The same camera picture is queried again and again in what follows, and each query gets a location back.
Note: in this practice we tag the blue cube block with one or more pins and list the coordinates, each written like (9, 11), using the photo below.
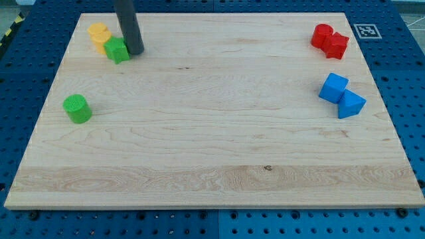
(333, 88)

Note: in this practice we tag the yellow star block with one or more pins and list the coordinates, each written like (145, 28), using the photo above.
(100, 39)

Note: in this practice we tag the white fiducial marker tag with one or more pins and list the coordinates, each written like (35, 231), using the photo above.
(367, 31)

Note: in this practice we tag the red star block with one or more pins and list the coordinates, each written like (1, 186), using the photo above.
(335, 45)

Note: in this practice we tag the green cylinder block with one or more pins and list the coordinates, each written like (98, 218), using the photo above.
(77, 108)

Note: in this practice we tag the yellow cylinder block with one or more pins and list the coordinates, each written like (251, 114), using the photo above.
(96, 28)

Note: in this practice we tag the wooden board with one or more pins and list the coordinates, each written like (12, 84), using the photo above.
(219, 111)

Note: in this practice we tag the red cylinder block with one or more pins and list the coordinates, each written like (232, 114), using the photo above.
(321, 32)

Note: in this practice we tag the green star block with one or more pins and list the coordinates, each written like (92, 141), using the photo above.
(116, 50)

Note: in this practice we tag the blue triangle block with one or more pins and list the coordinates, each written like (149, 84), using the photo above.
(350, 104)

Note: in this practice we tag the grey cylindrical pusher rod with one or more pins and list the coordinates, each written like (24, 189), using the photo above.
(125, 11)

